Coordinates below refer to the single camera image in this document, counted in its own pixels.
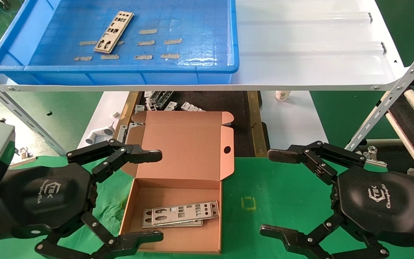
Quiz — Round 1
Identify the black tray with wooden rim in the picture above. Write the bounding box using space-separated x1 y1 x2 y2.
113 91 268 158

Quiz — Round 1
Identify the grey slotted angle bar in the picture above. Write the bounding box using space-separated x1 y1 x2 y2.
345 32 414 151
0 68 67 156

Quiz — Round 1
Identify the silver metal binder clip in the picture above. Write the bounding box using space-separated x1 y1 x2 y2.
9 147 37 168
362 145 388 168

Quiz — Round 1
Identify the black rack panel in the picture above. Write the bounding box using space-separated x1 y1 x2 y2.
387 92 414 175

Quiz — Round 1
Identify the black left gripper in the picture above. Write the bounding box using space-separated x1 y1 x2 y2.
0 138 164 259

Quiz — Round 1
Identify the green cloth mat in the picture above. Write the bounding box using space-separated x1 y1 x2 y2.
0 155 414 259

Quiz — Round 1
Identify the blue plastic tray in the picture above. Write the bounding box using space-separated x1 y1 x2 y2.
0 0 239 86

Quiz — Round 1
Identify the white plastic pipe fitting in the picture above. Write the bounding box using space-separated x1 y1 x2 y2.
85 122 116 145

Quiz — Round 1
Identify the white metal shelf board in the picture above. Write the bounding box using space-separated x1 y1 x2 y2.
0 0 409 91

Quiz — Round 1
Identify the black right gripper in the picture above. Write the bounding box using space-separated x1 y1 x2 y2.
259 141 414 259

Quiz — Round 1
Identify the brown cardboard box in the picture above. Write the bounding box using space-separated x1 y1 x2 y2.
119 110 235 255

